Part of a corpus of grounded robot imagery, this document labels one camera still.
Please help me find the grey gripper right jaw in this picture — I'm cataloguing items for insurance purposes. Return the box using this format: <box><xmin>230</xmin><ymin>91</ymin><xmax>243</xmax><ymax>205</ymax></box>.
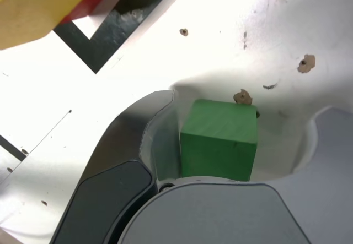
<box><xmin>118</xmin><ymin>105</ymin><xmax>353</xmax><ymax>244</ymax></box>

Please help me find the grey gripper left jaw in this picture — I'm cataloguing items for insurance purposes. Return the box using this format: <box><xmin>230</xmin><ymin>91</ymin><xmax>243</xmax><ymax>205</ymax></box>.
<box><xmin>51</xmin><ymin>89</ymin><xmax>183</xmax><ymax>244</ymax></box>

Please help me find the green cube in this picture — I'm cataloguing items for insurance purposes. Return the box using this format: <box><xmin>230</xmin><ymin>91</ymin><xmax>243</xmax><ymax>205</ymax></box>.
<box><xmin>180</xmin><ymin>99</ymin><xmax>259</xmax><ymax>183</ymax></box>

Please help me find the yellow cube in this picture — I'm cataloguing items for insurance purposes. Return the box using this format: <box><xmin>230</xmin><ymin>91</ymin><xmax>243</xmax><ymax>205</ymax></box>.
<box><xmin>0</xmin><ymin>0</ymin><xmax>90</xmax><ymax>51</ymax></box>

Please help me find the black tape square outline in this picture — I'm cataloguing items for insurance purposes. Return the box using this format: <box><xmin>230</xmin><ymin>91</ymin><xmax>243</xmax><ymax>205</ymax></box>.
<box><xmin>54</xmin><ymin>0</ymin><xmax>194</xmax><ymax>74</ymax></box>

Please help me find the black tape strip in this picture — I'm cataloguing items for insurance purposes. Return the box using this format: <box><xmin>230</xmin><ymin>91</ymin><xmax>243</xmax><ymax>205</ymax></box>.
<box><xmin>0</xmin><ymin>135</ymin><xmax>27</xmax><ymax>162</ymax></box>

